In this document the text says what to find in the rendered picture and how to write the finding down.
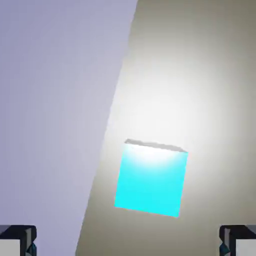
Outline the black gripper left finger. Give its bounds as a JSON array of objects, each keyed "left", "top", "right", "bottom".
[{"left": 0, "top": 225, "right": 38, "bottom": 256}]

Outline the small cyan cube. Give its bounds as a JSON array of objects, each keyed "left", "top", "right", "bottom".
[{"left": 114, "top": 138, "right": 189, "bottom": 218}]

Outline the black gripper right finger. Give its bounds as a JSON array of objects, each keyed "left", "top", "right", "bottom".
[{"left": 219, "top": 225, "right": 256, "bottom": 256}]

